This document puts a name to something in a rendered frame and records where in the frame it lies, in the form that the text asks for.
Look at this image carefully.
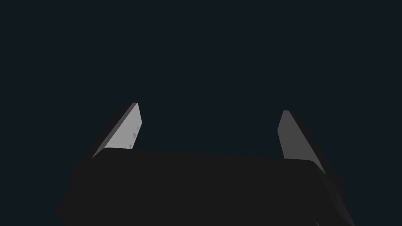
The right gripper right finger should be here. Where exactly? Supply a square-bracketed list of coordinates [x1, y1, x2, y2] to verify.
[277, 109, 327, 175]

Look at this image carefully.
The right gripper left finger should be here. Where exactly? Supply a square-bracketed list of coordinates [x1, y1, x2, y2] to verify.
[91, 102, 143, 159]

